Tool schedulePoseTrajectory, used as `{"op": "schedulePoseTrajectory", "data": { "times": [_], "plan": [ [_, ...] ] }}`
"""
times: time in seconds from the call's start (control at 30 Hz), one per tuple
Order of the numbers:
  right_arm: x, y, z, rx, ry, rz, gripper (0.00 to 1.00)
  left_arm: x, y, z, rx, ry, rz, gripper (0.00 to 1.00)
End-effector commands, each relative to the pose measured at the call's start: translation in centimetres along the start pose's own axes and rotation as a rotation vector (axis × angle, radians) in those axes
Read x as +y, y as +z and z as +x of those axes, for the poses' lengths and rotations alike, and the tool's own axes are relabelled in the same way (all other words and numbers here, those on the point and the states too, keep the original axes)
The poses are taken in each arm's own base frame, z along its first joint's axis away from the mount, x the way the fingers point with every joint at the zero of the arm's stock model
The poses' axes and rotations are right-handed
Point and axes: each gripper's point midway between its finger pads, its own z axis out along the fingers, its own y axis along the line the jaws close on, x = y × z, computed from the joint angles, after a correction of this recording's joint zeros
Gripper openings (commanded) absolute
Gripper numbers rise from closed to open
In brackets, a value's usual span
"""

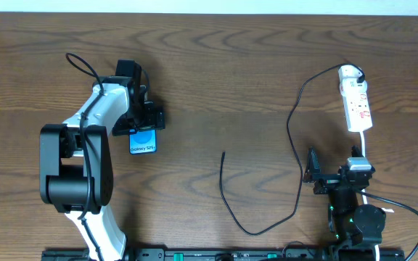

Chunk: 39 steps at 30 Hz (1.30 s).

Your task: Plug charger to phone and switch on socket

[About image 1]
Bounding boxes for blue Samsung Galaxy smartphone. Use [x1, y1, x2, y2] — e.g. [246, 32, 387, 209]
[129, 130, 157, 154]

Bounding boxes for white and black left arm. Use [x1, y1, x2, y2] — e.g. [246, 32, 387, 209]
[39, 72, 165, 260]

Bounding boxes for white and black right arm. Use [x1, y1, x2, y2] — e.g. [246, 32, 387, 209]
[303, 146, 386, 261]

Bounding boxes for white USB charger adapter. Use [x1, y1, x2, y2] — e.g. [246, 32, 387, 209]
[338, 64, 365, 83]

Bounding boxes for white power strip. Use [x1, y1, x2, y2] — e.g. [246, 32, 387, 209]
[340, 78, 372, 133]

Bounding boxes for black charger cable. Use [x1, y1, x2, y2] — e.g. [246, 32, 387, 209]
[218, 62, 366, 237]

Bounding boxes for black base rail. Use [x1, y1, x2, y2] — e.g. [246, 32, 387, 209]
[41, 246, 405, 261]

